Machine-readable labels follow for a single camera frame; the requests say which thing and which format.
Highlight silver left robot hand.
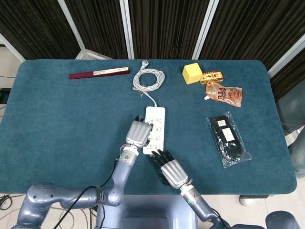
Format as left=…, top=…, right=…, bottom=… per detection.
left=125, top=115, right=153, bottom=147

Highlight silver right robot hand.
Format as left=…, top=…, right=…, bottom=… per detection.
left=151, top=149, right=189, bottom=190

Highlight white power strip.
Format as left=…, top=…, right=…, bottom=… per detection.
left=142, top=106, right=166, bottom=156

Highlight blue-grey robot torso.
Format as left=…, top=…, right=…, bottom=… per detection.
left=95, top=194, right=198, bottom=229

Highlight black socks in plastic bag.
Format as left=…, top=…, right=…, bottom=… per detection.
left=205, top=111, right=253, bottom=169

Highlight dark red flat box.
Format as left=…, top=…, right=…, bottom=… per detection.
left=68, top=66, right=131, bottom=81

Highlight yellow foam cube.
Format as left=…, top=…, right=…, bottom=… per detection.
left=182, top=62, right=203, bottom=85

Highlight teal table cloth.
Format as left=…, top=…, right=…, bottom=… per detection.
left=0, top=59, right=297, bottom=195

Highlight black table base foot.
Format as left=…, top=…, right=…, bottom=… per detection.
left=240, top=194, right=270, bottom=200

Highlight yellow red small box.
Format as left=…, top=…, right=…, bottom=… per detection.
left=199, top=70, right=224, bottom=85

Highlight orange sauce pouch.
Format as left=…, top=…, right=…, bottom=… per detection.
left=203, top=81, right=243, bottom=108

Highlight dark slatted partition panel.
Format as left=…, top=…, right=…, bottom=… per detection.
left=0, top=0, right=81, bottom=60
left=200, top=0, right=305, bottom=72
left=64, top=0, right=131, bottom=59
left=128, top=0, right=210, bottom=60

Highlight coiled white power cable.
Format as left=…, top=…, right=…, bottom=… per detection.
left=132, top=60, right=165, bottom=108

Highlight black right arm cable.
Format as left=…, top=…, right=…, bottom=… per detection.
left=211, top=208, right=229, bottom=227

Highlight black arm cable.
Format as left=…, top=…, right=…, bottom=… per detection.
left=211, top=208, right=229, bottom=227
left=61, top=164, right=119, bottom=229

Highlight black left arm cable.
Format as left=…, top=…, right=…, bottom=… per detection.
left=61, top=164, right=119, bottom=229

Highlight white partition frame post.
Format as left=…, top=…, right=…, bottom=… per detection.
left=192, top=0, right=220, bottom=60
left=119, top=0, right=134, bottom=60
left=0, top=32, right=26, bottom=62
left=57, top=0, right=115, bottom=60
left=268, top=33, right=305, bottom=77

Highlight black floor cables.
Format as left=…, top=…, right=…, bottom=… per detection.
left=0, top=194, right=15, bottom=211

